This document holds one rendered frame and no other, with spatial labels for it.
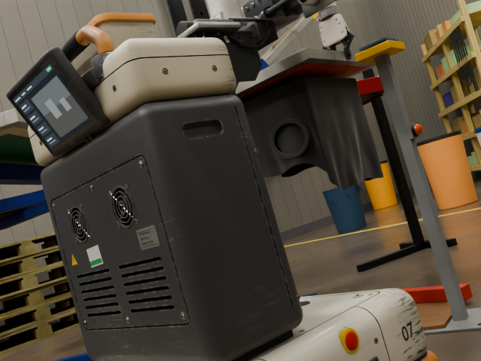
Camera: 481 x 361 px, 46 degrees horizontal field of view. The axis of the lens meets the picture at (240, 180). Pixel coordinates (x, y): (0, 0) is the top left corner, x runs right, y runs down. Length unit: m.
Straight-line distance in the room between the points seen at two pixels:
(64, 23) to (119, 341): 5.87
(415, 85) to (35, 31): 6.73
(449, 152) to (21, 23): 4.65
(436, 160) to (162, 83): 5.08
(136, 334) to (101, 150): 0.38
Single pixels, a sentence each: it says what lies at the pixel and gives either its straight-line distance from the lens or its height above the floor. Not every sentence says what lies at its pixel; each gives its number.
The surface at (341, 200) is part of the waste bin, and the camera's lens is 6.33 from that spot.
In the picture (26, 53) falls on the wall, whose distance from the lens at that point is 6.62.
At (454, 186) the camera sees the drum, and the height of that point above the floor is 0.20.
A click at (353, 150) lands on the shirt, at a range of 2.24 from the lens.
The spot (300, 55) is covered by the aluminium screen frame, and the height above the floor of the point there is 1.00.
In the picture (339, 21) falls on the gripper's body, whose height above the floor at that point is 1.12.
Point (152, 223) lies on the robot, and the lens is 1.07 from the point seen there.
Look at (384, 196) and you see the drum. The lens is 8.87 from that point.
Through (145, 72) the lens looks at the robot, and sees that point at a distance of 1.06.
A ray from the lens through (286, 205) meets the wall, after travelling 8.04.
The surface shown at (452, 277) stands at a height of 0.15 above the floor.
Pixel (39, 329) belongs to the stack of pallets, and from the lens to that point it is 5.00.
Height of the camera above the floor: 0.55
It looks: 3 degrees up
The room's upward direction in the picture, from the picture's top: 16 degrees counter-clockwise
